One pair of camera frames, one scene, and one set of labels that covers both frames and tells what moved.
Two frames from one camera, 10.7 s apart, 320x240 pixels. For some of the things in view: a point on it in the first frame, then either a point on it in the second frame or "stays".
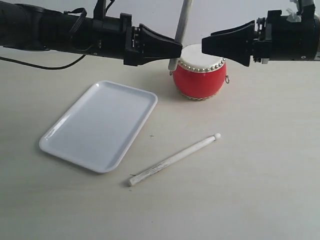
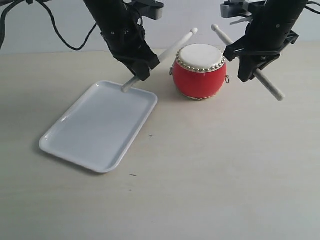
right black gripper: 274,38 → 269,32
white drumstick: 169,162 → 257,73
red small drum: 199,75 stays
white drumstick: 180,32 → 163,55
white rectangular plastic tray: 98,130 stays
